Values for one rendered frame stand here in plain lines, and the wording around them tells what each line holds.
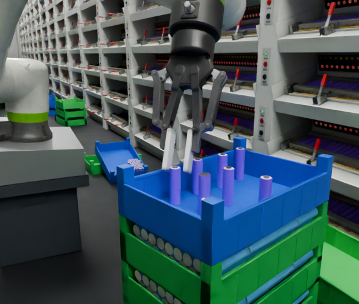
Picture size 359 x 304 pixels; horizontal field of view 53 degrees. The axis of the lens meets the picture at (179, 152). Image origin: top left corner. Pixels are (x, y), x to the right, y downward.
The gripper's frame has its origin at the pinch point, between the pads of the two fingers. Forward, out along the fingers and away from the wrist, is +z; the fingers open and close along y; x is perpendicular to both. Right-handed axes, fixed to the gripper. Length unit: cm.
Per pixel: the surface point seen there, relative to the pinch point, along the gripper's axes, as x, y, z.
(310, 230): 8.1, 21.8, 9.9
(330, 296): 23.1, 27.6, 22.3
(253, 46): 68, 2, -52
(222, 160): 7.6, 6.1, -0.4
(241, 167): 13.7, 8.8, 0.0
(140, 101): 166, -82, -59
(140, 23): 147, -82, -107
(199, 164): 3.7, 2.8, 1.4
